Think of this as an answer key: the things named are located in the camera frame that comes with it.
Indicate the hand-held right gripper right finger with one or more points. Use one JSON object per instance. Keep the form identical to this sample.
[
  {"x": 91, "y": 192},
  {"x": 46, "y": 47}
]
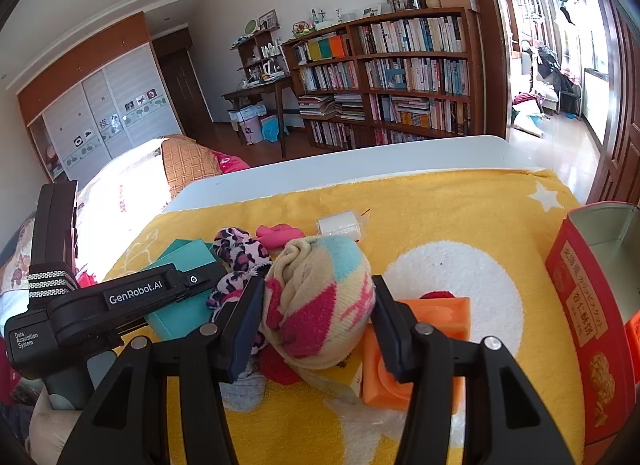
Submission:
[{"x": 392, "y": 335}]

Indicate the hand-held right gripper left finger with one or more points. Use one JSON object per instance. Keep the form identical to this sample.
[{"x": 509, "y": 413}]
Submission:
[{"x": 245, "y": 327}]

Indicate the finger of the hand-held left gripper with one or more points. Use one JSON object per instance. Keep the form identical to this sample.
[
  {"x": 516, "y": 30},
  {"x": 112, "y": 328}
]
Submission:
[{"x": 200, "y": 281}]

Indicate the teal cardboard box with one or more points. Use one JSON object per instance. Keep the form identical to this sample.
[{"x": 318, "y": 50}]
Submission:
[{"x": 187, "y": 250}]

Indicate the leopard print plush earmuffs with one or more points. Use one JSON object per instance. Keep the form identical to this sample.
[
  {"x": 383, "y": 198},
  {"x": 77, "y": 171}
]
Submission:
[{"x": 240, "y": 252}]

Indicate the orange plastic block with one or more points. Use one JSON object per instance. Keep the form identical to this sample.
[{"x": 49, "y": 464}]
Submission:
[
  {"x": 440, "y": 315},
  {"x": 634, "y": 335}
]

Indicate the yellow white medicine box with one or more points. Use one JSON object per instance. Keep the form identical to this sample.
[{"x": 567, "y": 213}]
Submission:
[{"x": 342, "y": 381}]

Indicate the multicolour knitted sock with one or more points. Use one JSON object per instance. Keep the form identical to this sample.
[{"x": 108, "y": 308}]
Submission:
[{"x": 320, "y": 295}]

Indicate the red cardboard box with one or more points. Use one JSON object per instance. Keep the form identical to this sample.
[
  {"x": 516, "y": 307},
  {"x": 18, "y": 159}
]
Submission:
[{"x": 580, "y": 305}]

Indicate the person's left forearm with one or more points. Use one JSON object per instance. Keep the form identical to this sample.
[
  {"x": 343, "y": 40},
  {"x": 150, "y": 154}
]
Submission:
[{"x": 47, "y": 425}]

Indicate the pale blue knitted cloth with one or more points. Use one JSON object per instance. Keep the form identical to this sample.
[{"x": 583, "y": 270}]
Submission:
[{"x": 242, "y": 391}]

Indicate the pink twisted hair accessory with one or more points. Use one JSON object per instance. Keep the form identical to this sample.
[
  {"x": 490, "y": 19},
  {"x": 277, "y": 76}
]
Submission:
[{"x": 277, "y": 235}]

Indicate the orange plaid pillow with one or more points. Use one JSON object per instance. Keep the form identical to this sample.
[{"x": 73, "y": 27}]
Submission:
[{"x": 187, "y": 165}]

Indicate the bed with floral sheet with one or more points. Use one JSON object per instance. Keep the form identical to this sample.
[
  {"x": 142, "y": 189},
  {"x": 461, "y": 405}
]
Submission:
[{"x": 115, "y": 195}]

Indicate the white cotton swab tub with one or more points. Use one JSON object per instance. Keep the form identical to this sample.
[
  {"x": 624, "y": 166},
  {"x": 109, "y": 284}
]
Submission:
[{"x": 340, "y": 226}]

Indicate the red pillow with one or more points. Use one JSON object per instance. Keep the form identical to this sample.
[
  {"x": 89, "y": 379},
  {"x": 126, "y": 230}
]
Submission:
[{"x": 230, "y": 162}]

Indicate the yellow printed towel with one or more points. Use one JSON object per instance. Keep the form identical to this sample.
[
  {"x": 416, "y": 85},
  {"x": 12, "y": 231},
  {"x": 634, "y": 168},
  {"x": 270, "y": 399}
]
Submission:
[{"x": 450, "y": 225}]

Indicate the pink waste bin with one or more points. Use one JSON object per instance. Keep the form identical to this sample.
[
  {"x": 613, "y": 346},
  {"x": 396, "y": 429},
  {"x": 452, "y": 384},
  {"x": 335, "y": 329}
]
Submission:
[{"x": 250, "y": 131}]

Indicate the white plastic bag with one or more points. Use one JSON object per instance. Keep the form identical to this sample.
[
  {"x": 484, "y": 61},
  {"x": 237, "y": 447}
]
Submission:
[{"x": 245, "y": 114}]

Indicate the dark wooden room door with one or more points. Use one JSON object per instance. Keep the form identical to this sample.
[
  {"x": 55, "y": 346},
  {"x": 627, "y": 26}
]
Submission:
[{"x": 185, "y": 85}]

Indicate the white sliding door wardrobe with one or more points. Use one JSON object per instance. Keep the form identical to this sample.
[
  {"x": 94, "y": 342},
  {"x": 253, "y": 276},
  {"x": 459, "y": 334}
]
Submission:
[{"x": 90, "y": 115}]

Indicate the wooden desk with hutch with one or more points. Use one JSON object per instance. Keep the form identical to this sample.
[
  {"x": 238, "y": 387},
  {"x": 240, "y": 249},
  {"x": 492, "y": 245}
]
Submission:
[{"x": 260, "y": 80}]

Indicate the round green mirror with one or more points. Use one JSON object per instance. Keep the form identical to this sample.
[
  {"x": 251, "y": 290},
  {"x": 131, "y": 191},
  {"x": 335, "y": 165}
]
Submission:
[{"x": 250, "y": 26}]

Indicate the wooden bookshelf with books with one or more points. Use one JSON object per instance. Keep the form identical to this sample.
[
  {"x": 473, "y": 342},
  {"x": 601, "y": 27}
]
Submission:
[{"x": 400, "y": 75}]

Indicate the balcony clothes rack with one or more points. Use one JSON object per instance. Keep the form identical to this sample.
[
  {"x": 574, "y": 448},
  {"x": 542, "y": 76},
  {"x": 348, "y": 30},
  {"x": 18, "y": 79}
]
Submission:
[{"x": 550, "y": 65}]

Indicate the carved wooden door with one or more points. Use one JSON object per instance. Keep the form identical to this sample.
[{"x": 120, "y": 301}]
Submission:
[{"x": 620, "y": 95}]

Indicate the brown cardboard box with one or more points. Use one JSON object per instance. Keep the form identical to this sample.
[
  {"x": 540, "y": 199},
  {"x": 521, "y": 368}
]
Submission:
[{"x": 460, "y": 1}]

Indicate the grey picture frame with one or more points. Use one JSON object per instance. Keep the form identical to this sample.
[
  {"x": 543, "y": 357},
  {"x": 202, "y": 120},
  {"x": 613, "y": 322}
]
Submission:
[{"x": 267, "y": 20}]

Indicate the white photo frame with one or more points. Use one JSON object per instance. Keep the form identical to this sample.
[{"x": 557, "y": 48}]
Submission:
[{"x": 372, "y": 10}]

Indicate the black photo frame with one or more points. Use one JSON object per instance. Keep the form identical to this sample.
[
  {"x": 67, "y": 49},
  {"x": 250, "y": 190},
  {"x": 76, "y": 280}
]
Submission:
[{"x": 407, "y": 0}]

